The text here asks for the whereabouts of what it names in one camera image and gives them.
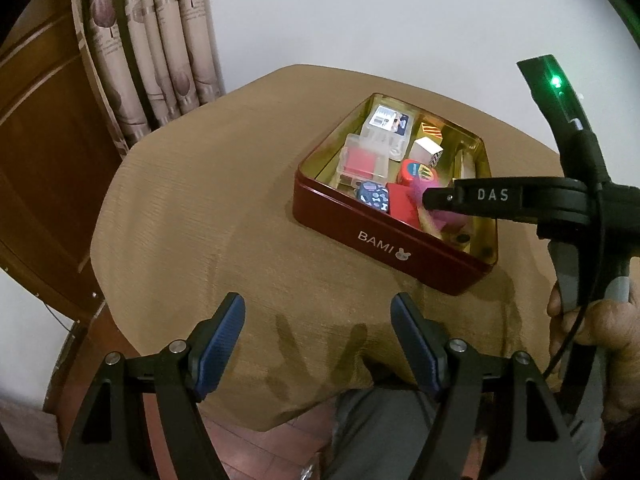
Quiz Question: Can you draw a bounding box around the person's grey trouser leg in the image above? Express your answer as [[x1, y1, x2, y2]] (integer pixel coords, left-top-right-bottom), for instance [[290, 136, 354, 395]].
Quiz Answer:
[[324, 386, 603, 480]]

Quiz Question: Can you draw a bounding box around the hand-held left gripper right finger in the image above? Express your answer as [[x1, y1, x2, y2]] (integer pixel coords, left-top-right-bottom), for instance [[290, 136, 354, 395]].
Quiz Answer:
[[390, 291, 573, 480]]

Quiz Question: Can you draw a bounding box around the pink block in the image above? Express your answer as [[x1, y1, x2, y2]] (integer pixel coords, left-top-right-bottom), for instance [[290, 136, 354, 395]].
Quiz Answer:
[[410, 182, 468, 234]]

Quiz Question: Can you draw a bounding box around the black cable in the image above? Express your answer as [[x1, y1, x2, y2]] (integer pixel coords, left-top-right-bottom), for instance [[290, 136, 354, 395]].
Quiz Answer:
[[542, 180, 608, 378]]

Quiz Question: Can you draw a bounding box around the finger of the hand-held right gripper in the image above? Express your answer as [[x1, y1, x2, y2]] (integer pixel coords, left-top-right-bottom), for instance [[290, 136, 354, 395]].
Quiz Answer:
[[422, 176, 526, 222]]

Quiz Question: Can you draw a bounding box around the red eraser colourful print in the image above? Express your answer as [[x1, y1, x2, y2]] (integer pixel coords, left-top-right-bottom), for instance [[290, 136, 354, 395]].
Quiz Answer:
[[397, 158, 440, 187]]

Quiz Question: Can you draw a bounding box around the clear plastic box red packet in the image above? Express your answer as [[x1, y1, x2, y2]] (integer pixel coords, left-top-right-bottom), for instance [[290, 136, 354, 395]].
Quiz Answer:
[[337, 133, 391, 187]]

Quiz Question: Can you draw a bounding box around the red block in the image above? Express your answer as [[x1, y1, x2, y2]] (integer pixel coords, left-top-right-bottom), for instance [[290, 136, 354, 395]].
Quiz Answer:
[[384, 182, 426, 226]]

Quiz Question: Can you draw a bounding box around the red tin box gold inside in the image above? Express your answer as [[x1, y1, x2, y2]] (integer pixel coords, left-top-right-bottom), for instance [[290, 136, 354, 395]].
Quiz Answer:
[[291, 92, 501, 297]]

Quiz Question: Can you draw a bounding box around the white cube zigzag print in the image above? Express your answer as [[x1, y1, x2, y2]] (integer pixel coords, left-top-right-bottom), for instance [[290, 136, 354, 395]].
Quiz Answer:
[[409, 136, 445, 168]]

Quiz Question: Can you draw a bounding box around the brown wooden door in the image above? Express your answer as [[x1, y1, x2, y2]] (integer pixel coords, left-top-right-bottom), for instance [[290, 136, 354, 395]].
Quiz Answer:
[[0, 0, 132, 322]]

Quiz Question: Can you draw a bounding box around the beige printed curtain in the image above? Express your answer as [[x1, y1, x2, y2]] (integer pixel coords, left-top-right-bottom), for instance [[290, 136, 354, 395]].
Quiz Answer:
[[70, 0, 226, 161]]

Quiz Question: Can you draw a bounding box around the blue patterned block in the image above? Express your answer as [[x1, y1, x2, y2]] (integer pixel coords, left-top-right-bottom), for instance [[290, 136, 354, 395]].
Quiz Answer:
[[356, 180, 392, 212]]

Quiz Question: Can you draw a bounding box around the person's right hand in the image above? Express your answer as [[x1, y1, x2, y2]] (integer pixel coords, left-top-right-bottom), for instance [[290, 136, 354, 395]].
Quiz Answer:
[[546, 280, 640, 433]]

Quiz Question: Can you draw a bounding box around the tan tablecloth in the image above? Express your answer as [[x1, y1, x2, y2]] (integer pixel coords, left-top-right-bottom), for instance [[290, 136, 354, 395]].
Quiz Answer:
[[90, 64, 573, 433]]

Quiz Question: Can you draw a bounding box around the clear plastic box blue label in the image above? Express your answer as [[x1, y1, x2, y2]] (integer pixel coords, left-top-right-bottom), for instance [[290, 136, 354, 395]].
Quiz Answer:
[[361, 105, 416, 161]]

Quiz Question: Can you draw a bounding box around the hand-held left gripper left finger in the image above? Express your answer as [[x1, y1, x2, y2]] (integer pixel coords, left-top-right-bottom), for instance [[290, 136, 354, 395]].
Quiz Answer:
[[59, 291, 247, 480]]

